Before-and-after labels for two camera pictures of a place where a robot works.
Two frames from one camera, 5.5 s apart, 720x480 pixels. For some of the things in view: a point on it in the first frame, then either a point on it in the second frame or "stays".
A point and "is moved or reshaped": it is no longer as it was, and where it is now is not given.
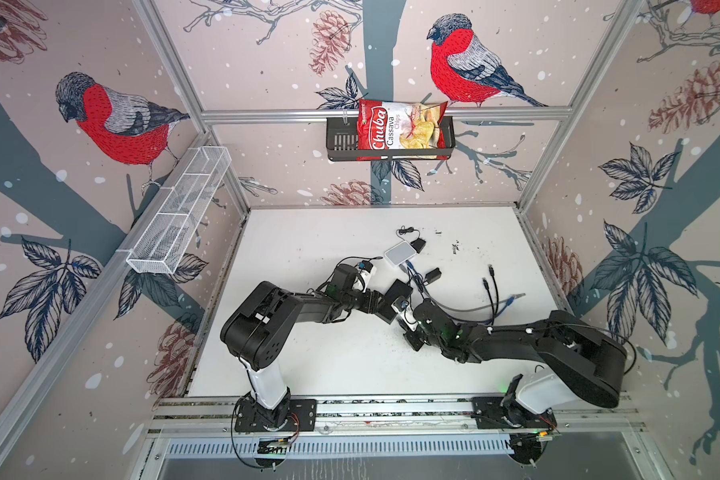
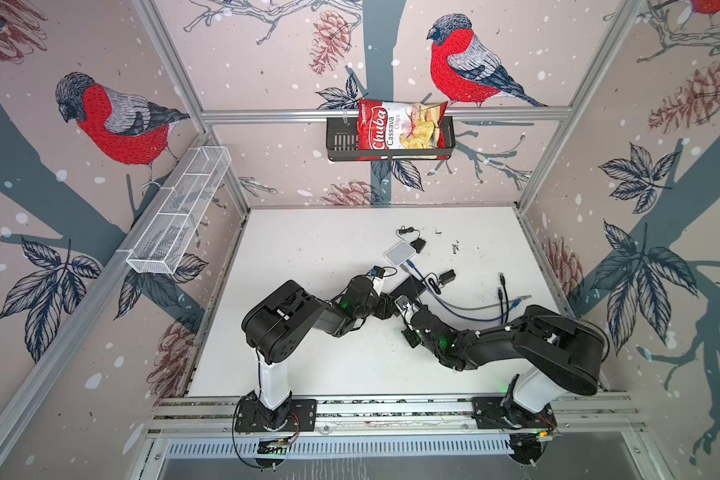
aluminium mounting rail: x=172 y=416 stays
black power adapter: x=433 y=275 -> x=447 y=276
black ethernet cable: x=484 y=280 is moved or reshaped
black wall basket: x=342 y=142 stays
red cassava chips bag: x=392 y=125 stays
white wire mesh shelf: x=180 y=205 stays
